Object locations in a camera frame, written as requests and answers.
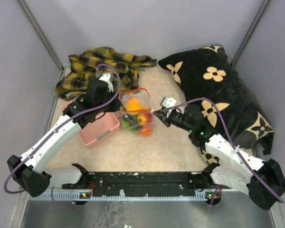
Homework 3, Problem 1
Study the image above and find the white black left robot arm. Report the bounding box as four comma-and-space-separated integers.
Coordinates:
7, 73, 119, 197

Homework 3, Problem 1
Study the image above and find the white slotted cable duct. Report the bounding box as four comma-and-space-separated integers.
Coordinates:
38, 191, 219, 202

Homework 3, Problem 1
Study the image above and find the yellow-orange toy peach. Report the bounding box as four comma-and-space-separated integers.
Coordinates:
125, 97, 142, 112

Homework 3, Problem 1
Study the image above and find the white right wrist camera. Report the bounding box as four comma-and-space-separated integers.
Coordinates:
160, 96, 177, 109

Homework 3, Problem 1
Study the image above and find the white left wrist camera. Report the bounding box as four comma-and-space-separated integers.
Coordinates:
99, 73, 114, 92

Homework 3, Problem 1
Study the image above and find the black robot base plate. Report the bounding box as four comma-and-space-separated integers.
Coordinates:
62, 172, 217, 197

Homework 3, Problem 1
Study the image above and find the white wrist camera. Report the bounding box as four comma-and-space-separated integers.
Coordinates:
99, 73, 114, 92
160, 96, 177, 109

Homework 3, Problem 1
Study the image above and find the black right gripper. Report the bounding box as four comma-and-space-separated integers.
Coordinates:
153, 108, 194, 133

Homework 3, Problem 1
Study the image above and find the clear orange-zipper zip bag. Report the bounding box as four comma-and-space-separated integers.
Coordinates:
119, 87, 154, 135

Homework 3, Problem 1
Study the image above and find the black floral pillow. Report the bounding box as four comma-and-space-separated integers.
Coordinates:
158, 44, 274, 155

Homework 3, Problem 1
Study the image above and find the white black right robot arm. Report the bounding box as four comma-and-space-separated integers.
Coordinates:
153, 104, 285, 210

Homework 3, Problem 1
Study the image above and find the yellow plaid shirt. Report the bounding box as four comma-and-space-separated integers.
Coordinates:
55, 47, 157, 101

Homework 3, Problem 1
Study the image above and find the pink plastic basket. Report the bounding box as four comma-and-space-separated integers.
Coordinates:
62, 101, 121, 148

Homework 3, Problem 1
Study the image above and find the red toy fruit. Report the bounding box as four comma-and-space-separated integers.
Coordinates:
137, 112, 153, 126

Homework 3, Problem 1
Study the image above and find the red toy cherry bunch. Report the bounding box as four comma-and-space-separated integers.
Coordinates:
122, 114, 138, 128

